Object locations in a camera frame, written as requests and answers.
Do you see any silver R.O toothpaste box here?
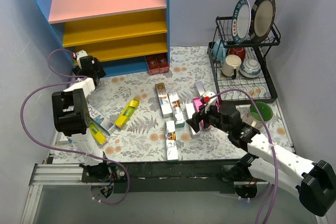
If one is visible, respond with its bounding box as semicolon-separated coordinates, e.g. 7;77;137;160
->
155;83;173;118

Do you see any yellow toothpaste box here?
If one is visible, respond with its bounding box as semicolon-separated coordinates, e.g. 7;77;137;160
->
115;99;140;129
89;123;107;145

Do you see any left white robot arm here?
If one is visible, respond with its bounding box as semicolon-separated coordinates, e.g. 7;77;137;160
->
51;56;112;182

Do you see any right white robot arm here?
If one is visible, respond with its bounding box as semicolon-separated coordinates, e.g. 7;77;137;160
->
186;104;335;217

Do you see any blue shelf with coloured boards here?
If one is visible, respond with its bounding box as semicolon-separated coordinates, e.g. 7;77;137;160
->
34;0;170;77

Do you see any pink toothpaste box right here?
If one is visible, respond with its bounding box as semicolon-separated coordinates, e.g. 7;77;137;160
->
215;98;220;112

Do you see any pink toothpaste box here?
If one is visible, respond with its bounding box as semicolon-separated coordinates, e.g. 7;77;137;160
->
193;97;211;130
215;98;220;112

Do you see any plain silver toothpaste box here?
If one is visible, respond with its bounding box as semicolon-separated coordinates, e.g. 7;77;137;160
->
185;103;200;138

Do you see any pink toothpaste box left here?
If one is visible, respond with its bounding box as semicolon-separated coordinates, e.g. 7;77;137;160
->
193;97;211;130

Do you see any silver toothpaste box upper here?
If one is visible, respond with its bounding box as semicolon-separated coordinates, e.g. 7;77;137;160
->
194;81;211;99

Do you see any green mug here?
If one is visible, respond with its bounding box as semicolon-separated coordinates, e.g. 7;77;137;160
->
243;102;273;129

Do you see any silver blue R.O box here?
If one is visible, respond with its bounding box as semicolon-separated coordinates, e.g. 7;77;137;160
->
88;104;116;135

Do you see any blue and white bowl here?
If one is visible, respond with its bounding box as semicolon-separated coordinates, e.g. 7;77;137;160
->
239;59;261;78

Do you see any floral table mat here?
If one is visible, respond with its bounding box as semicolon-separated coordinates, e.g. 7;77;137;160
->
88;46;295;162

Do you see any light blue cup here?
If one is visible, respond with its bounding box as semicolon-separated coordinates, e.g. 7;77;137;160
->
212;39;227;63

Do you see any yellow toothpaste box front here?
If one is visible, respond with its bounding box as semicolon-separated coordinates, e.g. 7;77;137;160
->
89;123;107;145

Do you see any red ceramic bowl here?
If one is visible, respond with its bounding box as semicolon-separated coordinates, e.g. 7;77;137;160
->
227;47;246;62

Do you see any silver blue box far left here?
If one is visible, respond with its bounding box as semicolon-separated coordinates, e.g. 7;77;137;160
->
57;133;72;145

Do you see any white plate with green rim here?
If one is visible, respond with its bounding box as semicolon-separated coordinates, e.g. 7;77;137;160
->
232;0;251;45

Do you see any dark rimmed grey plate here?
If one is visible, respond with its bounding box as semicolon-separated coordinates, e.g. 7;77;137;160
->
249;0;276;43

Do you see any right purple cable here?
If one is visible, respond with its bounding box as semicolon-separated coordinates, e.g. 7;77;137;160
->
208;89;279;224

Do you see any black wire dish rack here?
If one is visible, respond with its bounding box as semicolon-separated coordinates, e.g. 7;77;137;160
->
207;16;281;103

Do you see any cream mug with dark handle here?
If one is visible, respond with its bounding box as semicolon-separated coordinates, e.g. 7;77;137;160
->
222;55;242;80

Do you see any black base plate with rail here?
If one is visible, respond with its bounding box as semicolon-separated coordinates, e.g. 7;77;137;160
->
20;159;329;224

